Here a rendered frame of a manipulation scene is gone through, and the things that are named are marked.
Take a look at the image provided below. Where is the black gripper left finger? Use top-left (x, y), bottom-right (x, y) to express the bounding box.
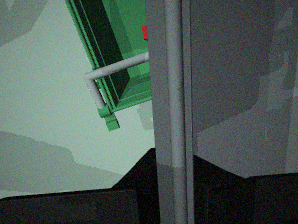
top-left (0, 148), bottom-right (161, 224)

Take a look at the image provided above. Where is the small red block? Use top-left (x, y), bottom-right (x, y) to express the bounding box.
top-left (141, 25), bottom-right (147, 40)

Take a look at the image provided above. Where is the green plastic tray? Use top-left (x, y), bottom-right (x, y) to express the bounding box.
top-left (65, 0), bottom-right (152, 131)

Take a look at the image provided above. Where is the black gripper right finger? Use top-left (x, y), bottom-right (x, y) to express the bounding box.
top-left (193, 154), bottom-right (298, 224)

